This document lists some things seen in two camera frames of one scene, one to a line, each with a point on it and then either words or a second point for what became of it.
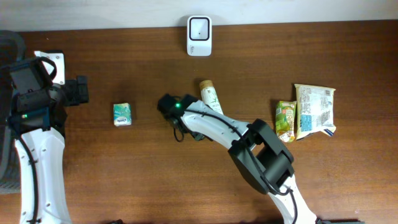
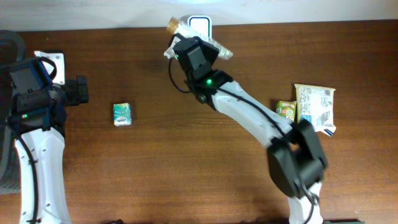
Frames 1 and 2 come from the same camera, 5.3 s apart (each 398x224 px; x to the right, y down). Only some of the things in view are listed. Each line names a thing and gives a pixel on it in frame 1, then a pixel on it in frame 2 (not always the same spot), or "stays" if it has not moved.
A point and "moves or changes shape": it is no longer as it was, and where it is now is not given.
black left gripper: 78,89 stays
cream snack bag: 315,110 stays
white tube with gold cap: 209,96 moves or changes shape
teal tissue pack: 122,114 stays
